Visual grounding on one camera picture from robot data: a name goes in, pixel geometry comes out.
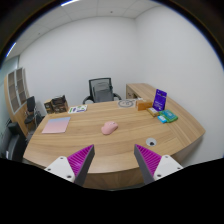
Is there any black chair near left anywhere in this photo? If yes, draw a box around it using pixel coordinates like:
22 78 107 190
0 122 27 162

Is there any white leaflet with pictures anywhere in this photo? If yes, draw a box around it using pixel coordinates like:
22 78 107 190
68 105 88 114

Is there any wooden bookshelf cabinet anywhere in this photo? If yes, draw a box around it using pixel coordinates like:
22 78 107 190
4 67 29 132

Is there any black chair at left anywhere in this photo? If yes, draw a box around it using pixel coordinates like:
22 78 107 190
24 96 42 126

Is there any pink computer mouse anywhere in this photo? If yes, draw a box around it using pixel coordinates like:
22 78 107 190
101 121 118 135

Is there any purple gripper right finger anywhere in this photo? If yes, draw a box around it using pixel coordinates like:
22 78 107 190
133 143 184 185

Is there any yellow small box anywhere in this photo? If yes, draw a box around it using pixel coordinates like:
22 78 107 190
147 108 159 117

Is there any small blue box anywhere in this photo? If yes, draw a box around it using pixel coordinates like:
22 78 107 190
157 115 167 124

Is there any purple standing card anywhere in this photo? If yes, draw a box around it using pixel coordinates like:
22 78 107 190
153 89 167 111

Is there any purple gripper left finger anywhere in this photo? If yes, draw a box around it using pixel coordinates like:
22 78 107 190
44 144 96 187

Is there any green packet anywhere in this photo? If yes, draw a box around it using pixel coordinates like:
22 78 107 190
159 110 178 123

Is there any dark cardboard box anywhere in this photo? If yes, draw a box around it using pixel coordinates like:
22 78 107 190
44 95 68 114

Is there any black mesh office chair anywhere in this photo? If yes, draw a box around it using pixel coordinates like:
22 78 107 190
83 78 121 104

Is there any pink mouse pad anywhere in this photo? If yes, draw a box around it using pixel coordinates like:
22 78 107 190
42 117 70 134

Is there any wooden side cabinet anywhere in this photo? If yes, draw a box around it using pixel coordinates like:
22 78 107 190
126 83 156 100

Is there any orange box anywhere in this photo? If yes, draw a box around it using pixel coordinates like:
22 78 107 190
137 100 153 111

